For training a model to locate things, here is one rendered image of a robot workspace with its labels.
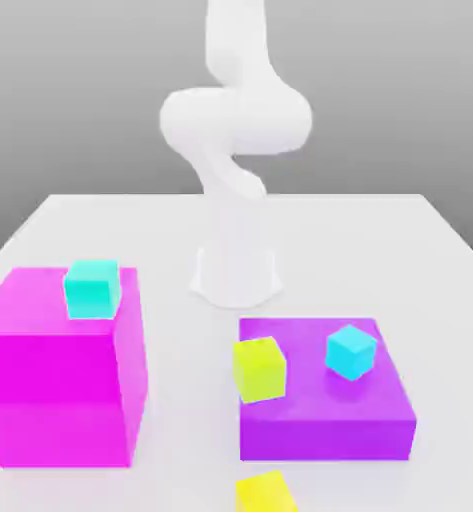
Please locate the large purple box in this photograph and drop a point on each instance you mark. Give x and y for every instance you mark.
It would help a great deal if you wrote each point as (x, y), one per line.
(324, 432)

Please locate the small turquoise cube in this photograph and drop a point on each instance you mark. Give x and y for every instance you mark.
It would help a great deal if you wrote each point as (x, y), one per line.
(90, 294)

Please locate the small lime cube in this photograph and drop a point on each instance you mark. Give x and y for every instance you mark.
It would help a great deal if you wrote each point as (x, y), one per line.
(260, 372)

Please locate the large magenta box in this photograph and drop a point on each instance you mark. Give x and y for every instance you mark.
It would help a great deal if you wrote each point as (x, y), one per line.
(48, 380)

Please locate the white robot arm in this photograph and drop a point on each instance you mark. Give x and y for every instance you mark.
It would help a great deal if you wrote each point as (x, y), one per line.
(236, 120)

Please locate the small sky blue cube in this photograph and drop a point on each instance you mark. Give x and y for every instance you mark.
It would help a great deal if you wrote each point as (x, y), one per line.
(350, 354)

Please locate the small yellow cube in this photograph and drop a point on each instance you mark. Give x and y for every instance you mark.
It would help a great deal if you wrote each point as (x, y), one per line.
(264, 496)

